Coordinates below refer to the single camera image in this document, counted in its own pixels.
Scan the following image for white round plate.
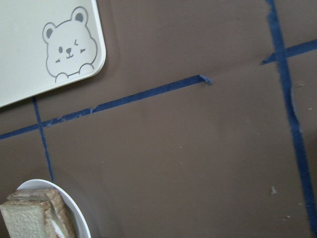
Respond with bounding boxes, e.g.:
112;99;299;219
17;179;91;238

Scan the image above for cream bear tray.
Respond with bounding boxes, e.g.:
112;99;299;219
0;0;106;107

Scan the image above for toast with fried egg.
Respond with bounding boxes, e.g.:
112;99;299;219
6;188;77;238

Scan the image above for brown bread slice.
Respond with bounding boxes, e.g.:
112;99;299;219
0;201;56;238

